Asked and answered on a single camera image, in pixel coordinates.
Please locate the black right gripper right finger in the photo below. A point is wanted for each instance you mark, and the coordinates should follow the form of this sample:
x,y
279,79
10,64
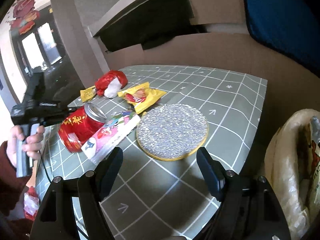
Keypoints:
x,y
213,173

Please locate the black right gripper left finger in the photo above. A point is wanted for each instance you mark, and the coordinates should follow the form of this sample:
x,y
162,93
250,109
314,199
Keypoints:
x,y
111,167

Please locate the pink white snack wrapper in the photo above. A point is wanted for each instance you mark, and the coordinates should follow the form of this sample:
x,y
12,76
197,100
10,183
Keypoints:
x,y
106,138

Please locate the red drink can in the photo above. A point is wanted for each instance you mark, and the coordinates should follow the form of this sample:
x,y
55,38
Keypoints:
x,y
79,126

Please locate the yellow red snack bag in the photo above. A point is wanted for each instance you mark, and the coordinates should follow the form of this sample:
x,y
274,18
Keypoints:
x,y
141,97

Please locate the red white wrapper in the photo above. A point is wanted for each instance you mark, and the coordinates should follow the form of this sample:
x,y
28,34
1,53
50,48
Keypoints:
x,y
110,84

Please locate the red sleeve left forearm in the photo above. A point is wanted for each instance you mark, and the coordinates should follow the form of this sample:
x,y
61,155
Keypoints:
x,y
11,187

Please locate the person's left hand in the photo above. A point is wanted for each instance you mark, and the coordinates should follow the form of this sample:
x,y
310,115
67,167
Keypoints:
x,y
31,148

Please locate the small yellow wrapper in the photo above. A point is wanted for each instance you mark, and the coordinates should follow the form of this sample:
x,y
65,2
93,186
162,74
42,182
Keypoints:
x,y
88,94

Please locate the round glitter coaster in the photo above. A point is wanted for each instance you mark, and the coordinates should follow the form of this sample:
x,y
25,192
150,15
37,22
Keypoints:
x,y
172,132

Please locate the green grid table mat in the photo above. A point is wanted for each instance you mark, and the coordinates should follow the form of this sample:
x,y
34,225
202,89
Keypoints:
x,y
159,191

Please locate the red plastic bag on floor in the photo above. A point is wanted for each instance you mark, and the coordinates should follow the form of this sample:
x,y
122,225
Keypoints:
x,y
31,204

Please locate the grey range hood edge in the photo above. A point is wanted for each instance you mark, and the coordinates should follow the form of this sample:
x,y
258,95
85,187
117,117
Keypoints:
x,y
120,9

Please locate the black cloth panel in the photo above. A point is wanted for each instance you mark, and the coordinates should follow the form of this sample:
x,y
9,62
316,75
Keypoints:
x,y
151,24

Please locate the blue cloth panel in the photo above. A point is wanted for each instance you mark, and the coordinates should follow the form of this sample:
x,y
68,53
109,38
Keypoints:
x,y
290,27

